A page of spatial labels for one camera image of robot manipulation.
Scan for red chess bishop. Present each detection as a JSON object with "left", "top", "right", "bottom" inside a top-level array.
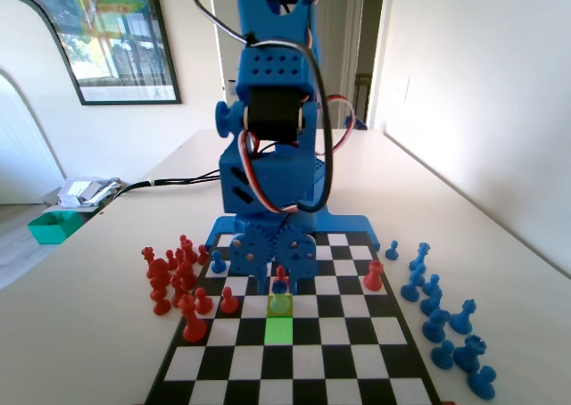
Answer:
[
  {"left": 178, "top": 234, "right": 200, "bottom": 266},
  {"left": 174, "top": 248, "right": 197, "bottom": 290}
]

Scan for red piece board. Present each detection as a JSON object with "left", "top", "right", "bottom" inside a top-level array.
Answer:
[{"left": 362, "top": 260, "right": 385, "bottom": 293}]

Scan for blue chess bishop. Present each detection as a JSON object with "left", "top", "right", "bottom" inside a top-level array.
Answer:
[
  {"left": 400, "top": 265, "right": 426, "bottom": 302},
  {"left": 419, "top": 287, "right": 443, "bottom": 317}
]

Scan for blue chess queen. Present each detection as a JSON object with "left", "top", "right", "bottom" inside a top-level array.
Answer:
[{"left": 409, "top": 242, "right": 433, "bottom": 272}]

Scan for blue chess knight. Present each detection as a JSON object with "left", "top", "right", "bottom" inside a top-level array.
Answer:
[{"left": 421, "top": 309, "right": 451, "bottom": 342}]

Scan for blue chess rook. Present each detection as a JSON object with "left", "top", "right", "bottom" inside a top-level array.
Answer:
[{"left": 453, "top": 335, "right": 487, "bottom": 374}]

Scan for black and white chessboard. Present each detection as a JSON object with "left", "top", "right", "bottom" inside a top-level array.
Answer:
[{"left": 142, "top": 231, "right": 443, "bottom": 405}]

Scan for blue chair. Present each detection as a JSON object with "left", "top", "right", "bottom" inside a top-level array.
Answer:
[{"left": 343, "top": 114, "right": 369, "bottom": 132}]

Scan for green plastic box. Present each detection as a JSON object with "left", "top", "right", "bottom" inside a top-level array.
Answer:
[{"left": 27, "top": 211, "right": 81, "bottom": 245}]

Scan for black framed poster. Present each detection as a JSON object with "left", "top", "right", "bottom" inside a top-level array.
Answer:
[{"left": 0, "top": 0, "right": 183, "bottom": 106}]

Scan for white arched panel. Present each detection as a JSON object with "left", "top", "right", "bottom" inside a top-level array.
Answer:
[{"left": 0, "top": 0, "right": 68, "bottom": 206}]

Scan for red white servo wire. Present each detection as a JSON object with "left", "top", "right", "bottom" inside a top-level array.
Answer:
[
  {"left": 323, "top": 93, "right": 359, "bottom": 159},
  {"left": 238, "top": 129, "right": 305, "bottom": 217}
]

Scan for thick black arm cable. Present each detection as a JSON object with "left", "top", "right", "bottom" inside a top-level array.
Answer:
[{"left": 193, "top": 0, "right": 335, "bottom": 214}]

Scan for black table cable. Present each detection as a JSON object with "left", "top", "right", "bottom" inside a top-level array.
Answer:
[
  {"left": 95, "top": 175, "right": 223, "bottom": 212},
  {"left": 95, "top": 168, "right": 223, "bottom": 212}
]

